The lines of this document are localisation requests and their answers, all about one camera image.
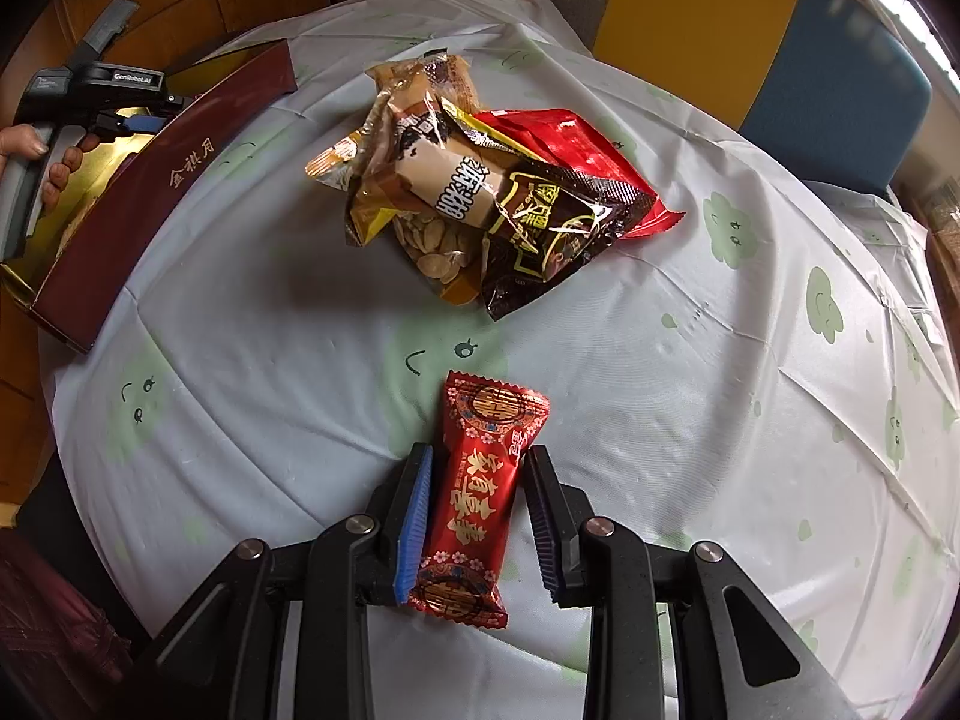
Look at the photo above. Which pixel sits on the grey yellow blue chair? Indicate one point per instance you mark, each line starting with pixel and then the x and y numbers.
pixel 697 22

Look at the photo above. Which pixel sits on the large red snack packet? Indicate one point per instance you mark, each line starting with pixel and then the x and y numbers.
pixel 577 142

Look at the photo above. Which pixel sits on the maroon tin box gold inside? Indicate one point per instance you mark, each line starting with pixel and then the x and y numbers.
pixel 172 187

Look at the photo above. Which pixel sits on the window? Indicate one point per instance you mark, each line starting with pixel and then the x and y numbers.
pixel 915 7

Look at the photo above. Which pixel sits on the beige brown sesame snack packet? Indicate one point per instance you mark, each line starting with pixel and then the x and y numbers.
pixel 450 180

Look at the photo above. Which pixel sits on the red patterned candy packet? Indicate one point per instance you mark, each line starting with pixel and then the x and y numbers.
pixel 480 480

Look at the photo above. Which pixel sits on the dark brown snack packet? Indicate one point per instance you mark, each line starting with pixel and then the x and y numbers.
pixel 555 240

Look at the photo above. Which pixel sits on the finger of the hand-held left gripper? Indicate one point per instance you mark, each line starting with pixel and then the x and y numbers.
pixel 139 124
pixel 180 100

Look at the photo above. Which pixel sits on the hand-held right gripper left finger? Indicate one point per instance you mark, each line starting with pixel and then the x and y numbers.
pixel 416 525

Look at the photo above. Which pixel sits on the person's dark red clothing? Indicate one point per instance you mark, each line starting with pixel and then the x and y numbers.
pixel 45 615

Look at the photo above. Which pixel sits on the person's left hand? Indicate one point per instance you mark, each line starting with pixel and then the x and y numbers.
pixel 64 165

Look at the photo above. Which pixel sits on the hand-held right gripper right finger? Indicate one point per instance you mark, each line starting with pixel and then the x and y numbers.
pixel 544 525

